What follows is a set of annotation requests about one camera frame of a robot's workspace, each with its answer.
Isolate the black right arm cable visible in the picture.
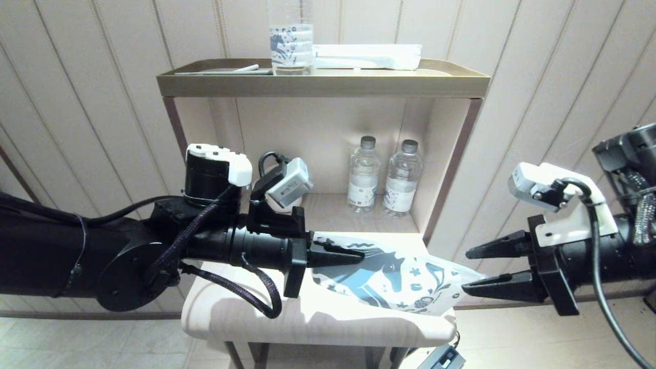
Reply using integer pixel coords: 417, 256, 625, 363
556, 177, 656, 369

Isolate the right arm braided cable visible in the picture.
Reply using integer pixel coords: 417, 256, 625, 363
623, 172, 656, 245

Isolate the tall clear printed bottle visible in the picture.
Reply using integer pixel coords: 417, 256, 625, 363
268, 0, 315, 76

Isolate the white plastic wrapped packet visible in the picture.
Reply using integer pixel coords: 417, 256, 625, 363
313, 44, 423, 71

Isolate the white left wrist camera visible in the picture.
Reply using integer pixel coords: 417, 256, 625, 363
250, 151, 314, 211

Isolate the water bottle patterned label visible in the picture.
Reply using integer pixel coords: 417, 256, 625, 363
383, 139, 424, 217

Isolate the white horse print zip bag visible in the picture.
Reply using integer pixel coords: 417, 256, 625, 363
312, 232, 486, 317

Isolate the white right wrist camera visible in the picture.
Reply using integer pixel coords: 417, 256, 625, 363
508, 162, 620, 247

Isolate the left arm smooth black cable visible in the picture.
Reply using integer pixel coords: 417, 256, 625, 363
77, 196, 186, 227

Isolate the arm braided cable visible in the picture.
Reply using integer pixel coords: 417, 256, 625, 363
148, 186, 283, 319
623, 172, 656, 245

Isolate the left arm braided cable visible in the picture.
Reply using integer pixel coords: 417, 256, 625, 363
148, 186, 283, 319

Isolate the beige wooden shelf table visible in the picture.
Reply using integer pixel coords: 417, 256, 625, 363
156, 57, 491, 369

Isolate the black labelled power adapter box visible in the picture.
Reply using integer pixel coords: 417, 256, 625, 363
418, 344, 466, 369

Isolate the water bottle plain white label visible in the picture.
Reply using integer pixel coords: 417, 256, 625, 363
347, 136, 382, 213

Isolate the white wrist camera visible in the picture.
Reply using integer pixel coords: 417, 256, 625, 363
250, 151, 314, 211
508, 162, 620, 247

